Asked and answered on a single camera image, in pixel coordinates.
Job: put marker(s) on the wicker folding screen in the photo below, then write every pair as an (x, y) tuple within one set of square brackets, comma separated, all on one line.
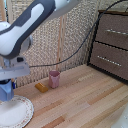
[(71, 36)]

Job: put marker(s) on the brown drawer cabinet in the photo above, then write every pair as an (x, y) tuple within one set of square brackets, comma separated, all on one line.
[(111, 46)]

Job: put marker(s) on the yellow rectangular block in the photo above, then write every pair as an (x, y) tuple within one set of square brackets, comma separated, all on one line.
[(41, 87)]

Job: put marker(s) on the bright blue vase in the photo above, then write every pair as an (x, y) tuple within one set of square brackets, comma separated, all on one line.
[(6, 91)]

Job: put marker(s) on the white grey Franka robot arm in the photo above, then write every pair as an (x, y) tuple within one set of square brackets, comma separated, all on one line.
[(23, 26)]

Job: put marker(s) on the pink cup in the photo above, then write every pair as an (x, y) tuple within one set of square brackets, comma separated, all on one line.
[(54, 79)]

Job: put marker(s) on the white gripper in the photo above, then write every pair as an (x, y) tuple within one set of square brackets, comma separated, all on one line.
[(15, 70)]

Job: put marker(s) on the white plate with patterned rim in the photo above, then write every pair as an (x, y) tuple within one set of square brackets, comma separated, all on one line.
[(15, 115)]

